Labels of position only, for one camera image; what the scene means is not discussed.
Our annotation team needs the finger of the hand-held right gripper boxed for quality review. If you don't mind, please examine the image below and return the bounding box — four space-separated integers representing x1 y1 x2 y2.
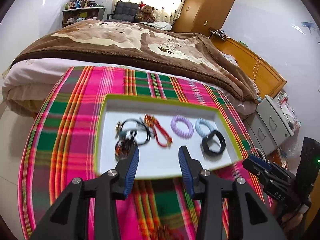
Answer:
247 154 272 172
242 159 270 185

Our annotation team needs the wooden headboard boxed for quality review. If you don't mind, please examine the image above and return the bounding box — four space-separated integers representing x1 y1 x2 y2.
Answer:
211 37 287 98

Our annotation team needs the wooden wardrobe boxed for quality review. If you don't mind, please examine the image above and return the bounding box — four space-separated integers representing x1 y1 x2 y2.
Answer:
172 0 240 37

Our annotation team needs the orange cable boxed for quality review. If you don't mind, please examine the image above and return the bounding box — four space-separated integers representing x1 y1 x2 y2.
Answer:
252 56 262 81

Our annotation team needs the wooden desk shelf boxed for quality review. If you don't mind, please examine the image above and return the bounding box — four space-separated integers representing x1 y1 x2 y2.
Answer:
62 7 106 28

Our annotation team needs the black thick hair band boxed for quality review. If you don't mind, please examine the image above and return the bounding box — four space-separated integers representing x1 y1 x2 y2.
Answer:
201 131 227 155

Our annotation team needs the red cord bracelet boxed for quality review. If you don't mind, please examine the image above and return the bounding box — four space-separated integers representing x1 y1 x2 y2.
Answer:
144 114 173 148

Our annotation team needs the yellow shallow cardboard box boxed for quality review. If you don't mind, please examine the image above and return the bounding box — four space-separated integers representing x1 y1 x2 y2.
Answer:
96 94 244 181

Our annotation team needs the white pillow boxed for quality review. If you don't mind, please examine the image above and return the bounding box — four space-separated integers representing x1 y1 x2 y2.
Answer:
142 21 173 31

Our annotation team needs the purple spiral hair tie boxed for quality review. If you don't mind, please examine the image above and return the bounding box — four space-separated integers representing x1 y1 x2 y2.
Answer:
170 115 193 140

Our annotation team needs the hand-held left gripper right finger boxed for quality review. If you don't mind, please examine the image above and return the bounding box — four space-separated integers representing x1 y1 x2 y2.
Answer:
178 145 288 240

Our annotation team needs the person's right hand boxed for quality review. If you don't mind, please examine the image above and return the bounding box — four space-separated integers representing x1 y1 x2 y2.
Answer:
276 204 310 232

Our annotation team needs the light blue spiral hair tie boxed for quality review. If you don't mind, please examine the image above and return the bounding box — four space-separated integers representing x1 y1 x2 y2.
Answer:
194 118 216 138

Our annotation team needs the grey drawer cabinet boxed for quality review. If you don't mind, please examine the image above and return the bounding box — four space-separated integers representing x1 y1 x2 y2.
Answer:
244 95 297 156

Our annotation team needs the brown teddy bear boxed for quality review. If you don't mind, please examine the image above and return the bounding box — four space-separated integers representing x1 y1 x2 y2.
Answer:
137 2 156 23

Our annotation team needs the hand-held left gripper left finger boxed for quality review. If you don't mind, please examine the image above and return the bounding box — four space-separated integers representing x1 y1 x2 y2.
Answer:
30 146 140 240

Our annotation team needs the white bed sheet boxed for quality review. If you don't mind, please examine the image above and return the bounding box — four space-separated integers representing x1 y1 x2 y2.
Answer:
2 58 84 117

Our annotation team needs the dark bead bracelet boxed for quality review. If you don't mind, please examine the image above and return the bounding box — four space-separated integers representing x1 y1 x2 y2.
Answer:
114 136 138 161

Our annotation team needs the black hair tie teal bead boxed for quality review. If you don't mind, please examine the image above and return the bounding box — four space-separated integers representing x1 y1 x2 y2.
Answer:
115 119 152 147

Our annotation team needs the group of bottles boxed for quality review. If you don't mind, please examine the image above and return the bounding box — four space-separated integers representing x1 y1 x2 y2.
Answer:
65 0 91 10

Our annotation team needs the dark padded chair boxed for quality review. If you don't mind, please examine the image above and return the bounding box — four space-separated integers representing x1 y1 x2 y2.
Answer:
104 1 141 22

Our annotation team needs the clutter on cabinet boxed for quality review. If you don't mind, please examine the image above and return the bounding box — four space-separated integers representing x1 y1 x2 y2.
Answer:
274 91 301 131

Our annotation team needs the pink green plaid cloth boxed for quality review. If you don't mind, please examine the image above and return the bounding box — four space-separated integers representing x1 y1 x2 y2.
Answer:
17 66 273 240

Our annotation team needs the brown patterned blanket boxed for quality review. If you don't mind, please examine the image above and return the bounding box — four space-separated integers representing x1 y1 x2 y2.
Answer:
11 20 259 121

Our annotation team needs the power strip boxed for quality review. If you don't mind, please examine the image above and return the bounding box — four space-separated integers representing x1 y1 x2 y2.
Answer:
209 29 227 39

